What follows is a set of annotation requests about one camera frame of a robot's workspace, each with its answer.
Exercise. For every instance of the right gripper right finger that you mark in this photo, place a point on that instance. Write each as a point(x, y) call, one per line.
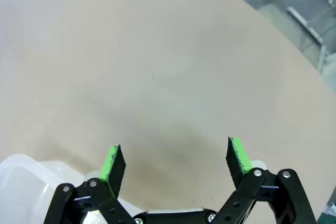
point(237, 161)

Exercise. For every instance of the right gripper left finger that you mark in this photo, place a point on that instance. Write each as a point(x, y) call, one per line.
point(115, 171)

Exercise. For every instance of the clear plastic bin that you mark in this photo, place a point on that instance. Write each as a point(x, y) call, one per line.
point(23, 190)

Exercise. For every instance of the grey metal frame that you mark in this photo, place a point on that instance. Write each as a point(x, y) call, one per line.
point(305, 23)

